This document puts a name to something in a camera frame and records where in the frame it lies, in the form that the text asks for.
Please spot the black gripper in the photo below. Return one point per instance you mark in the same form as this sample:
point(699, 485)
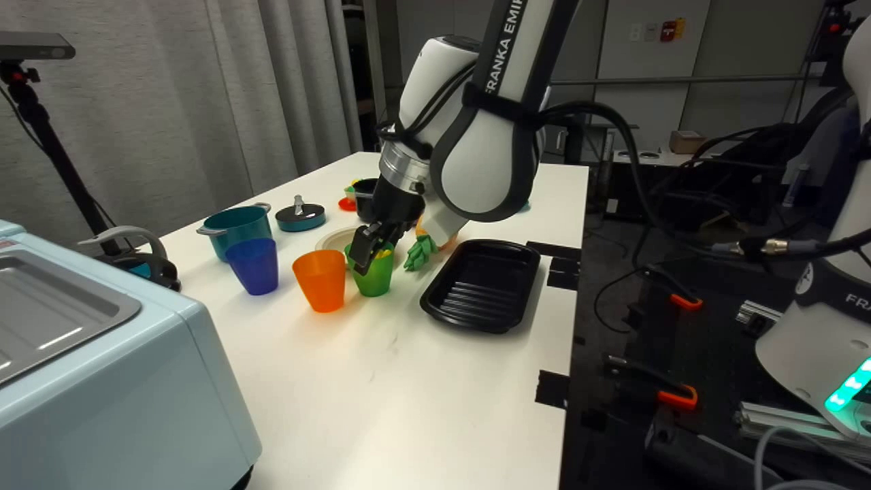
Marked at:
point(394, 207)

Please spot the green plastic cup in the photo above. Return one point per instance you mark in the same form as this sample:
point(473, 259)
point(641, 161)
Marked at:
point(379, 278)

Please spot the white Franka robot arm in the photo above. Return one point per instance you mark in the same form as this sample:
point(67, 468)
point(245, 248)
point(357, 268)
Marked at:
point(481, 136)

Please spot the beige shallow bowl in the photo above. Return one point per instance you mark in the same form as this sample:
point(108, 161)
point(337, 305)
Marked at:
point(338, 237)

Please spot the orange plastic cup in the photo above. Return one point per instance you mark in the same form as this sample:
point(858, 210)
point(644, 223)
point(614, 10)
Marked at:
point(320, 280)

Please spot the blue plastic cup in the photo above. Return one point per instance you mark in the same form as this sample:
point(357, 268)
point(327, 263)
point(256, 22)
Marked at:
point(251, 268)

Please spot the red and green toy food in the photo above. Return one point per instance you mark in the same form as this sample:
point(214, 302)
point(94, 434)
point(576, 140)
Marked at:
point(346, 202)

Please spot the black ridged tray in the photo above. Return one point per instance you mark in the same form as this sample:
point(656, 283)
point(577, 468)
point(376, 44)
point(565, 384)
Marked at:
point(481, 286)

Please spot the teal toy pot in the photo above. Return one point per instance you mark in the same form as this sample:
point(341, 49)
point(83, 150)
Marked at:
point(234, 231)

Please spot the black table edge patch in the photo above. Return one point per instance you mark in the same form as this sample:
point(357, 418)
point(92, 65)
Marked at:
point(562, 278)
point(550, 388)

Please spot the grey curtain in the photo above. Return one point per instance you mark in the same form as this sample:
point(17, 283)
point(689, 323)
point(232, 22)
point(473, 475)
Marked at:
point(180, 90)

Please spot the light blue toy toaster oven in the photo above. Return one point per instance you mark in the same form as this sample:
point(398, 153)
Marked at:
point(92, 391)

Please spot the cardboard box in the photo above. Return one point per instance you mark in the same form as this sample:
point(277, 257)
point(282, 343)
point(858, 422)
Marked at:
point(688, 143)

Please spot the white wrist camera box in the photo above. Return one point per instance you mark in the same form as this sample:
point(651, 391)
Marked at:
point(444, 226)

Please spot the black camera tripod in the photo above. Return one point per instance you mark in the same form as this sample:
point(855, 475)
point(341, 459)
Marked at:
point(55, 153)

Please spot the orange wall sign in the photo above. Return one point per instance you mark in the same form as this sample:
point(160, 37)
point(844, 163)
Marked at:
point(674, 29)

